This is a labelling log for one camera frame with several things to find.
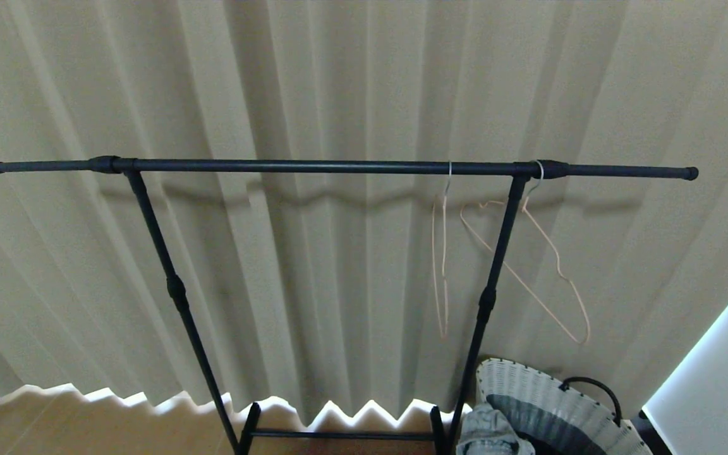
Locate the beige curtain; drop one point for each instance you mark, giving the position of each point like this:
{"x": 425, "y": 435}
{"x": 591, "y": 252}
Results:
{"x": 339, "y": 76}

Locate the pale grey garment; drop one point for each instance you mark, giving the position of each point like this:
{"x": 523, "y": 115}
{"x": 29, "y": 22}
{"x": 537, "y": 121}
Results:
{"x": 490, "y": 430}

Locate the black clothes rack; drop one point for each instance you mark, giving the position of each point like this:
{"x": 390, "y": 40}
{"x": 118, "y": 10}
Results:
{"x": 339, "y": 167}

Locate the white laundry basket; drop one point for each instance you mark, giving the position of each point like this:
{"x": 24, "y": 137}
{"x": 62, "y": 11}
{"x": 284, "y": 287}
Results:
{"x": 528, "y": 382}

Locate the pink clothes hanger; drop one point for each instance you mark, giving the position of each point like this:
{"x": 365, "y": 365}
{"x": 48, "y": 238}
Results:
{"x": 444, "y": 253}
{"x": 557, "y": 256}

